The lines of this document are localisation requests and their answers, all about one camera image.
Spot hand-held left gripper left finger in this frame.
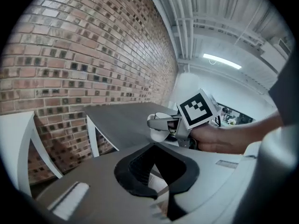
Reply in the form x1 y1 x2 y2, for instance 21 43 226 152
37 143 168 224

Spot dark grey table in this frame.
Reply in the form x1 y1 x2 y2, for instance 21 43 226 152
84 102 180 158

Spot black framed window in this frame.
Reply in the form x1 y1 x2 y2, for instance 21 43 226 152
216 101 255 127

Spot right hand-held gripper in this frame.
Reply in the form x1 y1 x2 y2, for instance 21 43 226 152
147 89 220 149

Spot white table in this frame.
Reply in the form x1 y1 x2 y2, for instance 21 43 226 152
0 111 64 197

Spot white ceiling pipes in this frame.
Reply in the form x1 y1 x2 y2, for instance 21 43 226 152
144 0 292 63

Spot person's right hand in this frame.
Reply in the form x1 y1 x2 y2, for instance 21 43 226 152
192 124 243 154

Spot person's right forearm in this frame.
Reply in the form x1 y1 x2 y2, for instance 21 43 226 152
235 111 285 154

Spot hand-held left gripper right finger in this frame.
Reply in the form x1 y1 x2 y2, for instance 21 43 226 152
153 144 243 221

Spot long ceiling light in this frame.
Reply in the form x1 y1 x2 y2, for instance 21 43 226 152
202 53 242 70

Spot white cup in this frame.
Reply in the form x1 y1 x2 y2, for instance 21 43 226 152
149 112 175 142

